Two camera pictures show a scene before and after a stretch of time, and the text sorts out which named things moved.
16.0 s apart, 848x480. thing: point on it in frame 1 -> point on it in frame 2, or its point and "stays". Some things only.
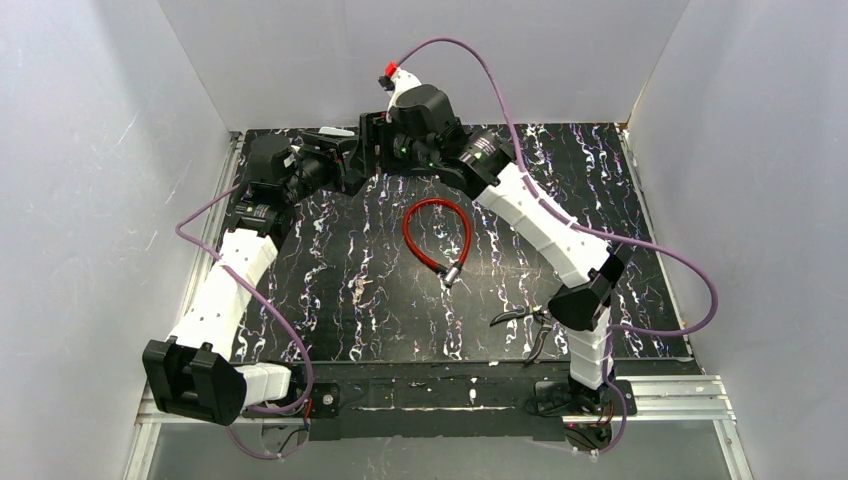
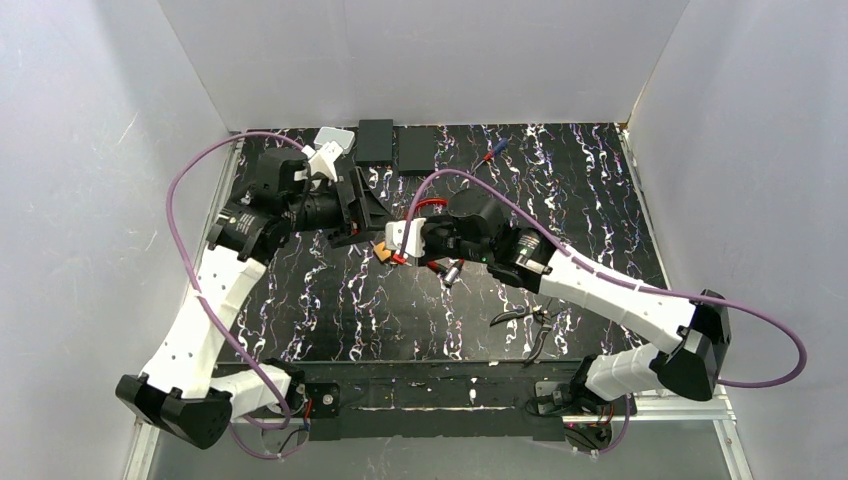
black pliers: [528, 310] stays
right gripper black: [378, 142] -> [428, 245]
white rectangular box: [330, 130] stays
